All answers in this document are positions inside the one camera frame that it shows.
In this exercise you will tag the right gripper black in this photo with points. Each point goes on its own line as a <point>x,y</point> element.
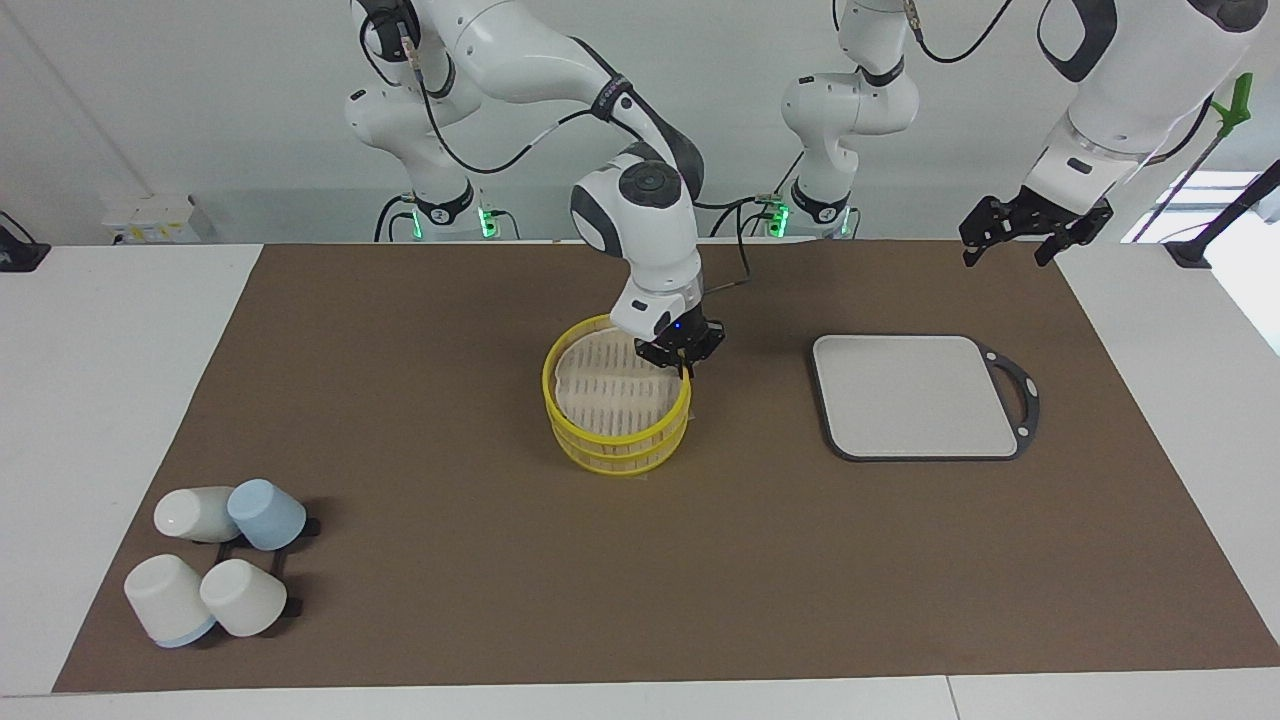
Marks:
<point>690,340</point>

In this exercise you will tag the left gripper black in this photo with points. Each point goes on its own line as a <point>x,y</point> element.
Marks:
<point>1055,212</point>

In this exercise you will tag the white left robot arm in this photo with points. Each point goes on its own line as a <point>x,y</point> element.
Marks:
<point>1130,90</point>

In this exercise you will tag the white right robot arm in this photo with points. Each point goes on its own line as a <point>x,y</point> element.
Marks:
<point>650,230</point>

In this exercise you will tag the white perforated steamer liner paper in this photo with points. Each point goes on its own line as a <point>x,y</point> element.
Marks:
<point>605,395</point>

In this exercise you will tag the yellow round steamer basket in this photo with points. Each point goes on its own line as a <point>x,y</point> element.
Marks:
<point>615,455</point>

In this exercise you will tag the black stand pole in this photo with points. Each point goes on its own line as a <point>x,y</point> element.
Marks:
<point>1225,215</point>

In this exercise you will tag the green clamp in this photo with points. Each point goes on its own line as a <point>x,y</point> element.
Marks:
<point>1235,105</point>

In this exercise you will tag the brown table mat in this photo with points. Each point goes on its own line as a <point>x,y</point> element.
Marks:
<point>500,600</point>

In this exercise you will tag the light blue plastic cup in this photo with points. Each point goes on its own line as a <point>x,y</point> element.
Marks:
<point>268,512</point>

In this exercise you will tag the black cup rack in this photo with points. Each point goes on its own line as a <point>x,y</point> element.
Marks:
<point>295,605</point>

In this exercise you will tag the white plastic cup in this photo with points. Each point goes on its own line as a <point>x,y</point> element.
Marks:
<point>165,598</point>
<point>190,512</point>
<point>245,598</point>

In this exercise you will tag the black device on table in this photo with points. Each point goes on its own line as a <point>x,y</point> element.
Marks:
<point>18,252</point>

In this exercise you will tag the white cutting board grey frame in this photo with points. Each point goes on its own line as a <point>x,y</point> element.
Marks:
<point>910,395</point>

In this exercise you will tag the white wall socket box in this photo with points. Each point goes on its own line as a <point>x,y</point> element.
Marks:
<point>150,218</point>

